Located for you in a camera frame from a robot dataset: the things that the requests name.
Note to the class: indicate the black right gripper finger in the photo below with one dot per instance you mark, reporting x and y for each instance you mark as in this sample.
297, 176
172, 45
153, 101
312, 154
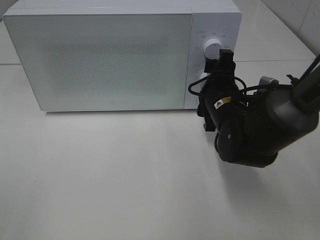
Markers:
210, 65
226, 64

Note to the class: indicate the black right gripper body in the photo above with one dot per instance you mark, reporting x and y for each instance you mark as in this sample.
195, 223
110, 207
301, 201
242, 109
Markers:
221, 103

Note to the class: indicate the white microwave door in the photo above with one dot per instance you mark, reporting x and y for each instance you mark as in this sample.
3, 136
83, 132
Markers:
104, 62

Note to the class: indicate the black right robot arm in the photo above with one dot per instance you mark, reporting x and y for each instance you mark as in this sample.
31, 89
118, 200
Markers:
252, 124

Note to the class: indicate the upper white power knob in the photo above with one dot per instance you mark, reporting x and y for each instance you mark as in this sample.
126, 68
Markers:
211, 48

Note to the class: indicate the white microwave oven body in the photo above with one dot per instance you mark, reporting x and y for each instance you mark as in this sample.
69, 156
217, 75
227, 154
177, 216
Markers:
209, 18

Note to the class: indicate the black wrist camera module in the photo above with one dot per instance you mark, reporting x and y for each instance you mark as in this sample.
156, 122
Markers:
264, 80

